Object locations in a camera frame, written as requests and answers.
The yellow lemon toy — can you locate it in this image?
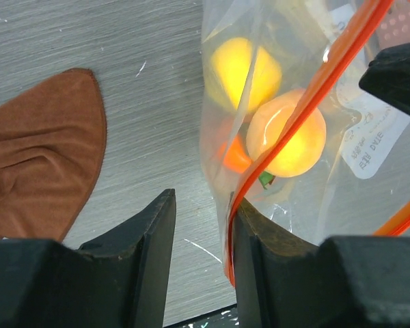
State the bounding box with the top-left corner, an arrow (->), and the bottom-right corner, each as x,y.
210,38 -> 282,113

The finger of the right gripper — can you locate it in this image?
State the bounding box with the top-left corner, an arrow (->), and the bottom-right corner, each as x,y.
359,43 -> 410,116

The pink plastic basket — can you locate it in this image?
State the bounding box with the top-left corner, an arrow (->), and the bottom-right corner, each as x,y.
376,5 -> 410,50

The brown cloth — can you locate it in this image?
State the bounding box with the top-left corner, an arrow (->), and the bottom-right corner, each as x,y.
0,68 -> 107,241

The orange persimmon toy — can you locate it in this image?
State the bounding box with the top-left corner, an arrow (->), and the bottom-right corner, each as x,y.
218,134 -> 252,174

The orange peach toy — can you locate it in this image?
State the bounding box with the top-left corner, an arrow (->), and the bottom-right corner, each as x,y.
246,88 -> 327,178

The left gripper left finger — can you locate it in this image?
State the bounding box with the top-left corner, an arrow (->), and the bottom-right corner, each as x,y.
0,189 -> 176,327

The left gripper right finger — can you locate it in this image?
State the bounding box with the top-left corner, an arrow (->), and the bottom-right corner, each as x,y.
232,201 -> 410,327

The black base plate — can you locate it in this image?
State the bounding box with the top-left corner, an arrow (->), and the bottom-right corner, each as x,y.
172,305 -> 240,328

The clear orange-zip bag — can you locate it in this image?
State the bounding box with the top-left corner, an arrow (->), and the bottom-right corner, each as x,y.
200,1 -> 410,282

